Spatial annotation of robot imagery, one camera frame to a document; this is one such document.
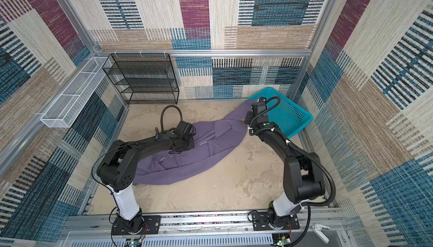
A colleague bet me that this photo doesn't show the purple trousers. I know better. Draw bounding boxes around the purple trousers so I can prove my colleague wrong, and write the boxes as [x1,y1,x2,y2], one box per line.
[133,100,255,185]

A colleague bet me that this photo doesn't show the teal plastic basket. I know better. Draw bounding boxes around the teal plastic basket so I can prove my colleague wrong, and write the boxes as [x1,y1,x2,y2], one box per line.
[248,87,313,138]

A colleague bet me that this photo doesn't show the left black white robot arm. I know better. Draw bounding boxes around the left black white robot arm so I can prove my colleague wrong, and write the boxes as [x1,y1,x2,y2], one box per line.
[97,129,195,236]

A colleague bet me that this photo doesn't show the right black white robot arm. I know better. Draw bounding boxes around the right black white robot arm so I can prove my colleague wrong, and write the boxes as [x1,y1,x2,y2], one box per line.
[245,106,329,230]

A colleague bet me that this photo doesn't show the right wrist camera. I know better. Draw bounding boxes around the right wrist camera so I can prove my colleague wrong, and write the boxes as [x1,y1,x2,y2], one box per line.
[251,97,267,116]

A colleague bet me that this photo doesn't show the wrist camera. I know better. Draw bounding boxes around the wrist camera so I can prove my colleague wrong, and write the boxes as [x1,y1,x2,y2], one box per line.
[251,97,267,116]
[173,120,196,137]

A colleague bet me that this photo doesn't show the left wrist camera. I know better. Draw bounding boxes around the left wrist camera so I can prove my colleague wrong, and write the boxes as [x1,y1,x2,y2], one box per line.
[173,120,196,137]

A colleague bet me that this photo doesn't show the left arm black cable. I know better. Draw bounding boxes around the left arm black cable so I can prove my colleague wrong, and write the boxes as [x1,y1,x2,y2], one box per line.
[159,104,183,133]

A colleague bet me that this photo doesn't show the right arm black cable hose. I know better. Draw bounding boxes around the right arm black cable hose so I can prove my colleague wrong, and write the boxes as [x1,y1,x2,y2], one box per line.
[250,96,336,247]

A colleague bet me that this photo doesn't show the black wire mesh shelf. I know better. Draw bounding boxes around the black wire mesh shelf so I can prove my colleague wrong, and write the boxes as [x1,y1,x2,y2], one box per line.
[103,53,179,105]

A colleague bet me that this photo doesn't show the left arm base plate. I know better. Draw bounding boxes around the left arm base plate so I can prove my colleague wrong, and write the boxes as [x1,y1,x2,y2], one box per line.
[111,215,161,236]

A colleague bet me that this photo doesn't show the aluminium mounting rail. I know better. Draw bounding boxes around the aluminium mounting rail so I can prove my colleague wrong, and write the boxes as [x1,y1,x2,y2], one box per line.
[56,208,357,247]

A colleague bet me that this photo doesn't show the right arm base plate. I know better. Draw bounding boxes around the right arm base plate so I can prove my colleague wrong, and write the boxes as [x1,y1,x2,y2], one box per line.
[247,210,300,231]

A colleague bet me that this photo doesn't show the white wire mesh tray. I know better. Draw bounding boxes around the white wire mesh tray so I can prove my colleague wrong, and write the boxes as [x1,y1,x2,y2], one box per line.
[41,57,107,128]

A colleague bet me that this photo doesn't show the white handle tool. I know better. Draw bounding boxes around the white handle tool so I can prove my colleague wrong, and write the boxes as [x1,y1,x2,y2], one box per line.
[312,223,330,244]

